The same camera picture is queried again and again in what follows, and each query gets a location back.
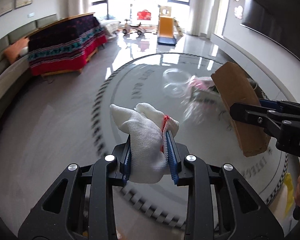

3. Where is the clear plastic bag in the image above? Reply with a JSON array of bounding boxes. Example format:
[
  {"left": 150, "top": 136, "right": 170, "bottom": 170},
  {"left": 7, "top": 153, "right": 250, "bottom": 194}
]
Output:
[{"left": 183, "top": 75, "right": 230, "bottom": 124}]

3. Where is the clear plastic cup lid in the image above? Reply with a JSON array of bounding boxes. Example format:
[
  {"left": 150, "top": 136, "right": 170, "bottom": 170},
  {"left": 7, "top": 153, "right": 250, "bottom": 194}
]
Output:
[{"left": 162, "top": 68, "right": 191, "bottom": 98}]

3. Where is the white ride-on toy car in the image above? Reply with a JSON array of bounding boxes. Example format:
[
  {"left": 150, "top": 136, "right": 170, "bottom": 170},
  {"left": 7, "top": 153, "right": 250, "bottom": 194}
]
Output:
[{"left": 122, "top": 19, "right": 146, "bottom": 36}]

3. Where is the table with patterned red quilt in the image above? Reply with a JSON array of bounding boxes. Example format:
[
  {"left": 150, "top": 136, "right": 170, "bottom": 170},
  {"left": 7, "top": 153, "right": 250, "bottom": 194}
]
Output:
[{"left": 27, "top": 13, "right": 107, "bottom": 76}]

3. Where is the brown paper bag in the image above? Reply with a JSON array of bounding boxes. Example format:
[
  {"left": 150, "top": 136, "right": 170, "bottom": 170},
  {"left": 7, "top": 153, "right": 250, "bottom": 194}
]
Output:
[{"left": 211, "top": 62, "right": 270, "bottom": 157}]

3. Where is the grey green sofa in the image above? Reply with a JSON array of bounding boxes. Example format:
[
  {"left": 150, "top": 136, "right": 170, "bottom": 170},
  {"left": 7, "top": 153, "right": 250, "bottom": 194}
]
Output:
[{"left": 0, "top": 14, "right": 58, "bottom": 100}]

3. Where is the black television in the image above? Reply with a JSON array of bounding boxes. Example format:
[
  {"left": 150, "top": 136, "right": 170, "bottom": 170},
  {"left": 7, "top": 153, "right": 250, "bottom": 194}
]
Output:
[{"left": 241, "top": 0, "right": 300, "bottom": 61}]

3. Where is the dark grey cloth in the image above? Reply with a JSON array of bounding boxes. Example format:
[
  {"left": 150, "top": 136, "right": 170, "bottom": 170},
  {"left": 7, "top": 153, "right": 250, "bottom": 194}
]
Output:
[{"left": 248, "top": 78, "right": 268, "bottom": 100}]

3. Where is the yellow bag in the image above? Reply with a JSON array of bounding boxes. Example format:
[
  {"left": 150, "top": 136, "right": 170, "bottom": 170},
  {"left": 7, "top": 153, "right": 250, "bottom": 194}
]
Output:
[{"left": 283, "top": 173, "right": 294, "bottom": 217}]

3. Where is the orange cushion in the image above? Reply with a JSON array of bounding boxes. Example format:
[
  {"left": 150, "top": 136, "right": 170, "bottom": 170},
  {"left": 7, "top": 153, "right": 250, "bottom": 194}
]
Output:
[{"left": 4, "top": 37, "right": 29, "bottom": 64}]

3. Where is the white cotton work glove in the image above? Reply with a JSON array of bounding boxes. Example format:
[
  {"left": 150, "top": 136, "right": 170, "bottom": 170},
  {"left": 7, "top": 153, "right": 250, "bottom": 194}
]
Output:
[{"left": 110, "top": 102, "right": 179, "bottom": 184}]

